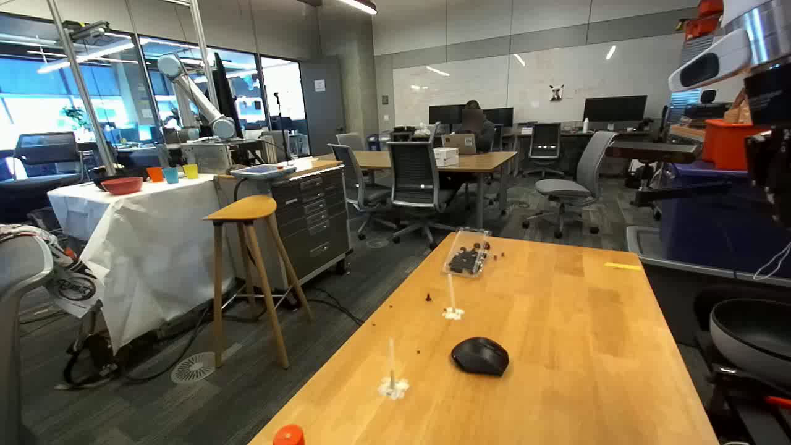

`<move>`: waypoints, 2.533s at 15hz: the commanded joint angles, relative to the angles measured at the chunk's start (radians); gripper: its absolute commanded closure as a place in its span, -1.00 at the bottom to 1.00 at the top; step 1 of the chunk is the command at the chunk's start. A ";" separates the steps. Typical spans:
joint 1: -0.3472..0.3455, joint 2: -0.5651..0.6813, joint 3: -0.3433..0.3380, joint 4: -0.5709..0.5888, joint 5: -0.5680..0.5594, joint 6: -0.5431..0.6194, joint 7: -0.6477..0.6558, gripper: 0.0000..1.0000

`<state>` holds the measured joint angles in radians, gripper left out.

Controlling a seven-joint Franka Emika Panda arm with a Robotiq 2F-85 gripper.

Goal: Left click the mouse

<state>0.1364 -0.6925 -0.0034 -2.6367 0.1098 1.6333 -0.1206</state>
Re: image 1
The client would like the wooden bar stool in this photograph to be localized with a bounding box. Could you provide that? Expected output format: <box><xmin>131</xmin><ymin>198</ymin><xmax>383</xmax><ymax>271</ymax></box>
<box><xmin>208</xmin><ymin>196</ymin><xmax>313</xmax><ymax>369</ymax></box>

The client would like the grey drawer cabinet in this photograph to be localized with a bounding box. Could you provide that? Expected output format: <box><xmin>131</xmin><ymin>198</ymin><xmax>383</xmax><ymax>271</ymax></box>
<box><xmin>231</xmin><ymin>161</ymin><xmax>350</xmax><ymax>282</ymax></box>

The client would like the white cloth covered table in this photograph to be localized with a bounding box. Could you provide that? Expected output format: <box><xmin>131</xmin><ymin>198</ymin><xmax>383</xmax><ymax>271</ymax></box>
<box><xmin>47</xmin><ymin>172</ymin><xmax>217</xmax><ymax>352</ymax></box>

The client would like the red bowl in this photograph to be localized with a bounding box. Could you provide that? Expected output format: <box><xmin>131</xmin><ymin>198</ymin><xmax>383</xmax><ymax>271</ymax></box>
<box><xmin>100</xmin><ymin>175</ymin><xmax>144</xmax><ymax>196</ymax></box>

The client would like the orange bucket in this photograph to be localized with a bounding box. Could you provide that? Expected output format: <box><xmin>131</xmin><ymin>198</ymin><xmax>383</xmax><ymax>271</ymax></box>
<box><xmin>701</xmin><ymin>118</ymin><xmax>760</xmax><ymax>171</ymax></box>

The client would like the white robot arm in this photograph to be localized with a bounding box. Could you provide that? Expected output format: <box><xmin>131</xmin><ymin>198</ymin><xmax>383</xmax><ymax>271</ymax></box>
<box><xmin>666</xmin><ymin>0</ymin><xmax>791</xmax><ymax>127</ymax></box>

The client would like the black computer mouse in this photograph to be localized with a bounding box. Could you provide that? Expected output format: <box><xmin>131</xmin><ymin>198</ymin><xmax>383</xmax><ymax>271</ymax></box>
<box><xmin>449</xmin><ymin>337</ymin><xmax>508</xmax><ymax>375</ymax></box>

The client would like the wooden office desk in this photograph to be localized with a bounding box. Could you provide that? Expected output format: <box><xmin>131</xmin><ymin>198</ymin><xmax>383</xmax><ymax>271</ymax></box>
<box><xmin>352</xmin><ymin>150</ymin><xmax>516</xmax><ymax>227</ymax></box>

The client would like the orange round knob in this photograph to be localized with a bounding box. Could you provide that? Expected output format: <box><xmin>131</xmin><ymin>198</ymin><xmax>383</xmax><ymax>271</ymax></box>
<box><xmin>271</xmin><ymin>425</ymin><xmax>303</xmax><ymax>445</ymax></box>

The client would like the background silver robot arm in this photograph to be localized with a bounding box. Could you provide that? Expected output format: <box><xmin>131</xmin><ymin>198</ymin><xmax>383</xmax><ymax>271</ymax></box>
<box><xmin>157</xmin><ymin>54</ymin><xmax>234</xmax><ymax>141</ymax></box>

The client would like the grey office chair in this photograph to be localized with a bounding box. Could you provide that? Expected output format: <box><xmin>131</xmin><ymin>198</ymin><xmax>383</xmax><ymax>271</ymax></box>
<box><xmin>387</xmin><ymin>141</ymin><xmax>448</xmax><ymax>248</ymax></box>

